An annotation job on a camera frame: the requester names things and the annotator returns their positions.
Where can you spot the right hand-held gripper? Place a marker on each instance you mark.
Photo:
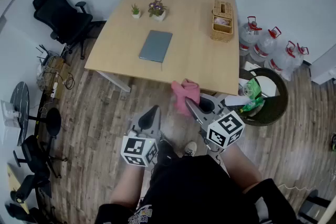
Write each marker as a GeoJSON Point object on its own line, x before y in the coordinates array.
{"type": "Point", "coordinates": [225, 129]}

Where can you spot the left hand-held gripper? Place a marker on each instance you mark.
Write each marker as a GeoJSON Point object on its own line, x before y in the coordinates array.
{"type": "Point", "coordinates": [137, 149]}

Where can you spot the pink cloth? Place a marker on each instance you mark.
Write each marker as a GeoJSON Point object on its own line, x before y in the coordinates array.
{"type": "Point", "coordinates": [183, 94]}

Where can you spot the grey laptop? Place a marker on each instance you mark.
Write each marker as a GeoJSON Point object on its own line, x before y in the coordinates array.
{"type": "Point", "coordinates": [155, 46]}

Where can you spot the person's left forearm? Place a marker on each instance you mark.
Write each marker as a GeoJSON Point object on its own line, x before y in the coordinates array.
{"type": "Point", "coordinates": [128, 186]}

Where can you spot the person's right forearm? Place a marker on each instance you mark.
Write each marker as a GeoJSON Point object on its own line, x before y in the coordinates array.
{"type": "Point", "coordinates": [241, 168]}

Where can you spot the white paper sheet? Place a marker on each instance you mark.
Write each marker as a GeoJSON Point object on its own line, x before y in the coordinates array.
{"type": "Point", "coordinates": [236, 100]}

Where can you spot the person's beige shoe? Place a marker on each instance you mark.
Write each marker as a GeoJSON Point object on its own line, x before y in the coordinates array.
{"type": "Point", "coordinates": [190, 149]}

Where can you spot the green plastic bottle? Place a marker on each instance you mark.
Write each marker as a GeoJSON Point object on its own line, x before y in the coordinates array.
{"type": "Point", "coordinates": [252, 105]}

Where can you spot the green plastic bag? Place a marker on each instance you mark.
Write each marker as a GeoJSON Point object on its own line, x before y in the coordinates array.
{"type": "Point", "coordinates": [253, 87]}

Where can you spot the white table leg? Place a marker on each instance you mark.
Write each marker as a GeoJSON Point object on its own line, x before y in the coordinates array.
{"type": "Point", "coordinates": [115, 80]}

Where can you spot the black woven waste bin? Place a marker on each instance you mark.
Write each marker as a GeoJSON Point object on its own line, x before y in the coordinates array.
{"type": "Point", "coordinates": [281, 102]}

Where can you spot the wicker basket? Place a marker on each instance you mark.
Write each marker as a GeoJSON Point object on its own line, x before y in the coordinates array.
{"type": "Point", "coordinates": [222, 31]}

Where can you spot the person's black clothing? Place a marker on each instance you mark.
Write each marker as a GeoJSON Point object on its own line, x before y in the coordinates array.
{"type": "Point", "coordinates": [194, 191]}

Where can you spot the tissue pack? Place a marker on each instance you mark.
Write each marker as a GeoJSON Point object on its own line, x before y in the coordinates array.
{"type": "Point", "coordinates": [221, 21]}

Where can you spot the black round stool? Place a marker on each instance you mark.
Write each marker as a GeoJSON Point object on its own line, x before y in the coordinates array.
{"type": "Point", "coordinates": [53, 120]}

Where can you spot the white power strip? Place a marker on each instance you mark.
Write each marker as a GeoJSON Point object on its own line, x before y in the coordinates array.
{"type": "Point", "coordinates": [53, 90]}

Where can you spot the purple flower plant white pot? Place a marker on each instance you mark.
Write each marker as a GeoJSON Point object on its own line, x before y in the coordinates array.
{"type": "Point", "coordinates": [157, 9]}

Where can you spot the small green plant white pot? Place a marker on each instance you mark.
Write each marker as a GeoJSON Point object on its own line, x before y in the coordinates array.
{"type": "Point", "coordinates": [136, 11]}

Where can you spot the black wheeled chair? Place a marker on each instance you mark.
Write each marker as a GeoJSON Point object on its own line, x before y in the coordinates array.
{"type": "Point", "coordinates": [31, 154]}

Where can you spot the black router with antennas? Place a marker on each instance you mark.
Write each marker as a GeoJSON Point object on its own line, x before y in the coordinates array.
{"type": "Point", "coordinates": [44, 56]}

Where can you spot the white cabinet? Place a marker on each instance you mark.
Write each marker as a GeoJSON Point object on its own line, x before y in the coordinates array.
{"type": "Point", "coordinates": [324, 68]}

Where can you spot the round black marble table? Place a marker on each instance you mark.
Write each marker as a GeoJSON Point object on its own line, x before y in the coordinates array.
{"type": "Point", "coordinates": [19, 110]}

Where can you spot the green and black device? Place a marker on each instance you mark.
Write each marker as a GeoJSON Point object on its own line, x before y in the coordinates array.
{"type": "Point", "coordinates": [334, 142]}

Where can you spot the black office chair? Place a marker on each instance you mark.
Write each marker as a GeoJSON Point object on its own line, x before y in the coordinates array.
{"type": "Point", "coordinates": [61, 18]}

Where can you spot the white device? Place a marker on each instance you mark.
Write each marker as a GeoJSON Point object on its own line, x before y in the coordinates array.
{"type": "Point", "coordinates": [9, 112]}

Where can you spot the black chair base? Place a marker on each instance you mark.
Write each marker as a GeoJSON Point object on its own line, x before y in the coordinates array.
{"type": "Point", "coordinates": [313, 200]}

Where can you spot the small wooden table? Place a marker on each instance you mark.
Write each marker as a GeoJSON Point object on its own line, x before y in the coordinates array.
{"type": "Point", "coordinates": [13, 181]}

